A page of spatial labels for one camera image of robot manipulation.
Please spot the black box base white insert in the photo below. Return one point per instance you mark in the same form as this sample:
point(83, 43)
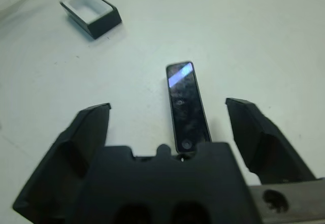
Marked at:
point(101, 23)

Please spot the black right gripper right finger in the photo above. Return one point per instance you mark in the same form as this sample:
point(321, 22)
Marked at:
point(264, 145)

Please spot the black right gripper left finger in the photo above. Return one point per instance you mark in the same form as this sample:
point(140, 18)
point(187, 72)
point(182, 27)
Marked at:
point(63, 158)

